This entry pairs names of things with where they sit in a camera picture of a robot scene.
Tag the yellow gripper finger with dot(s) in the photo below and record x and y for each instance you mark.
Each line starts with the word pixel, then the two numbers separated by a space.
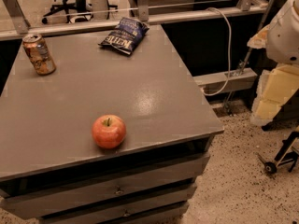
pixel 275 88
pixel 258 41

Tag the blue chip bag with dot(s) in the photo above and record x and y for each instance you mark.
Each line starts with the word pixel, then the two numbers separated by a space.
pixel 126 36

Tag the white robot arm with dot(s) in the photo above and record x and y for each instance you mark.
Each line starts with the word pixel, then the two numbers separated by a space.
pixel 280 39

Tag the red apple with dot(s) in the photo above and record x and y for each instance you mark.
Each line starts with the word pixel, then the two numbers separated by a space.
pixel 108 131

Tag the black wheeled cart base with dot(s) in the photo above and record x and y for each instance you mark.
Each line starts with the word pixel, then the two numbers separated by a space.
pixel 287 154

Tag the black office chair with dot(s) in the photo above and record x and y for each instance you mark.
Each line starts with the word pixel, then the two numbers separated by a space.
pixel 65 0

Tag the orange soda can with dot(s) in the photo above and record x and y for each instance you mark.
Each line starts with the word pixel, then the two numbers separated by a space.
pixel 38 53

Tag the grey drawer cabinet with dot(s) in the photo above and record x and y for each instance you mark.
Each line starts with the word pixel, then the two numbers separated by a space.
pixel 50 166

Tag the metal railing frame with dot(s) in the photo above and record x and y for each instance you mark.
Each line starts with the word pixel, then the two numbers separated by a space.
pixel 21 17

